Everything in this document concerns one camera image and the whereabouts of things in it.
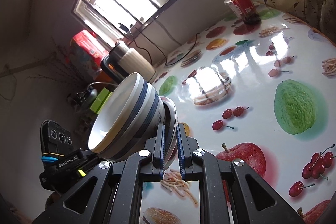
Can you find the stainless steel bowl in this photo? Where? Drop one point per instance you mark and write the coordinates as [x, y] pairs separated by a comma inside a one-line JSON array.
[[171, 119]]

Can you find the cream and steel electric kettle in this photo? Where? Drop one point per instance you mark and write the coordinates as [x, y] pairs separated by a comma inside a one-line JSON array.
[[131, 61]]

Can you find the lime green box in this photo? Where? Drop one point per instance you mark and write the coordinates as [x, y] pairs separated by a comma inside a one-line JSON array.
[[95, 106], [105, 95]]

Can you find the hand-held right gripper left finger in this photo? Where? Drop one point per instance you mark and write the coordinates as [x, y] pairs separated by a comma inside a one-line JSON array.
[[162, 153]]

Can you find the red sauce jar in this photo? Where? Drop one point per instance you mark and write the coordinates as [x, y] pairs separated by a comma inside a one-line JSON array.
[[244, 3]]

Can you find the food print tablecloth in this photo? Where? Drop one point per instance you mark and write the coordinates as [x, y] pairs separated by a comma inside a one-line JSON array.
[[249, 87]]

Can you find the vase with dry branches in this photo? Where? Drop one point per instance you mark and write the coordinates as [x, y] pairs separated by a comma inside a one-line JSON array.
[[86, 95]]

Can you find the large white blue-striped ceramic bowl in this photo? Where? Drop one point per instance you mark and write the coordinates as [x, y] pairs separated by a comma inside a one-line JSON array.
[[149, 119]]

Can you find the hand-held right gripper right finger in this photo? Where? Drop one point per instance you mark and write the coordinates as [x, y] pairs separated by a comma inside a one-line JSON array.
[[181, 150]]

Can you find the small white blue-striped ceramic bowl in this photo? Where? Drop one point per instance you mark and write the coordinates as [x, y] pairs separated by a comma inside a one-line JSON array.
[[115, 113]]

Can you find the red printed bag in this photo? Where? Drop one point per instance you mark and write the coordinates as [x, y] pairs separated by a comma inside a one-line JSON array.
[[86, 50]]

